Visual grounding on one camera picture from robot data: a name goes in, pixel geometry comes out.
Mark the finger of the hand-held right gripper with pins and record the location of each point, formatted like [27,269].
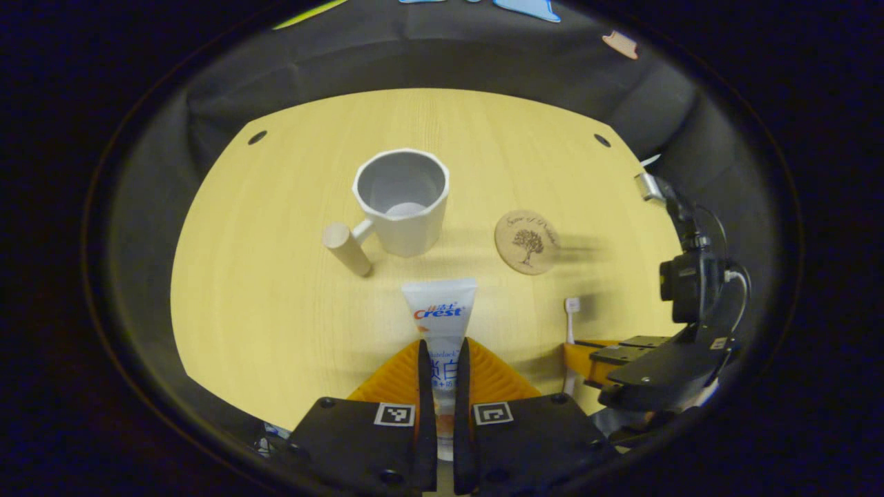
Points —
[649,376]
[632,353]

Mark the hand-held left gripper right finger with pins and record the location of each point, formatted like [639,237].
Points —
[461,414]

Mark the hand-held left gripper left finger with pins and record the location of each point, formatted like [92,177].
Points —
[427,414]

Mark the white toothbrush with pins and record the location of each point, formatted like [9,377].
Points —
[571,307]

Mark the white toothpaste tube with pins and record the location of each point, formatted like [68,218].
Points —
[442,310]

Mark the round wooden coaster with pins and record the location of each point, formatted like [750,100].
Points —
[527,242]

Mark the light wooden desktop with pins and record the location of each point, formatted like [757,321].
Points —
[276,310]

